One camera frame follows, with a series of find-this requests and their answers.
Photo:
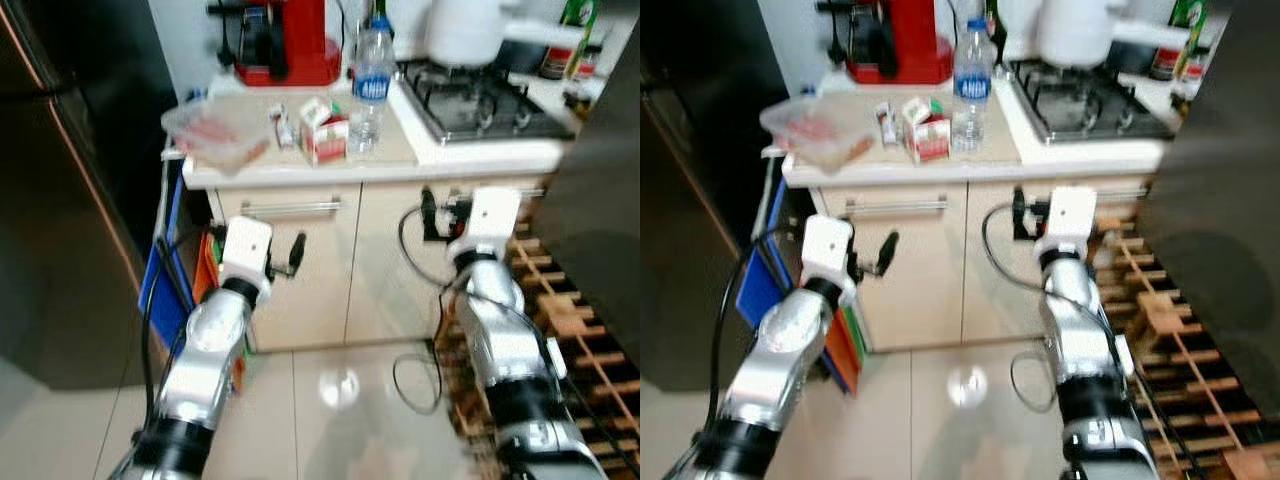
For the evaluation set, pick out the clear water bottle blue label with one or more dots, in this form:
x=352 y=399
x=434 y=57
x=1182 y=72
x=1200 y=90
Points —
x=973 y=100
x=372 y=100

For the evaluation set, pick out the clear container with pink lid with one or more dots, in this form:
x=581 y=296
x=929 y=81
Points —
x=815 y=135
x=215 y=135

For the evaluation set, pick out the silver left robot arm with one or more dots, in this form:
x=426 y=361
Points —
x=210 y=340
x=790 y=340

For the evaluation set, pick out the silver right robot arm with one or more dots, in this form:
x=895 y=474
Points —
x=1075 y=330
x=500 y=340

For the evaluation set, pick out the small grey steel fridge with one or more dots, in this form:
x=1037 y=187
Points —
x=1220 y=200
x=600 y=200

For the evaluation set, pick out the beige kitchen cabinet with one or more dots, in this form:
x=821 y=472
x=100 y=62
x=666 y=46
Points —
x=320 y=270
x=920 y=280

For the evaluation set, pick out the beige placemat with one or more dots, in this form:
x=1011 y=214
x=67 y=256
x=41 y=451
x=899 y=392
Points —
x=285 y=158
x=890 y=158

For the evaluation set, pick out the stack of coloured boards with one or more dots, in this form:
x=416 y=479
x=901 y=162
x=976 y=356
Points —
x=760 y=290
x=165 y=290

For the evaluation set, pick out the steel gas stove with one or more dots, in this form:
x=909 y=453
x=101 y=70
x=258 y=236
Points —
x=1090 y=105
x=480 y=105

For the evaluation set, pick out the small red white carton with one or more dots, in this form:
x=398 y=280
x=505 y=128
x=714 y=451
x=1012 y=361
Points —
x=928 y=138
x=325 y=140

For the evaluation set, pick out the small white sachet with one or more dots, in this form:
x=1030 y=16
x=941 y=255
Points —
x=886 y=124
x=282 y=125

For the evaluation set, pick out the wooden wine rack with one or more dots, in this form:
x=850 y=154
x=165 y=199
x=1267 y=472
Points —
x=570 y=310
x=1160 y=310

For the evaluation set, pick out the tall dark appliance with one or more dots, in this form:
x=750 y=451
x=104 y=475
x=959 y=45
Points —
x=60 y=200
x=700 y=200

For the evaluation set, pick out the dark jar with red label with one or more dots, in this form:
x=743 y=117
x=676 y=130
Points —
x=1175 y=62
x=565 y=62

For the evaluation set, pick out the green glass bottle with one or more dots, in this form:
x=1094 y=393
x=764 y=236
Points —
x=1188 y=15
x=578 y=15

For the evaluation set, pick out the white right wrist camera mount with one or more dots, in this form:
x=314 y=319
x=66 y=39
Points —
x=490 y=215
x=1068 y=215

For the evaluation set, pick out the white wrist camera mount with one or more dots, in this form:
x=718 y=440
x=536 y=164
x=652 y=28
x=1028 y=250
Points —
x=245 y=245
x=490 y=215
x=825 y=245
x=1068 y=215

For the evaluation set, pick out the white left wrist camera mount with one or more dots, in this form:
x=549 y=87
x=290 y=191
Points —
x=245 y=245
x=825 y=245

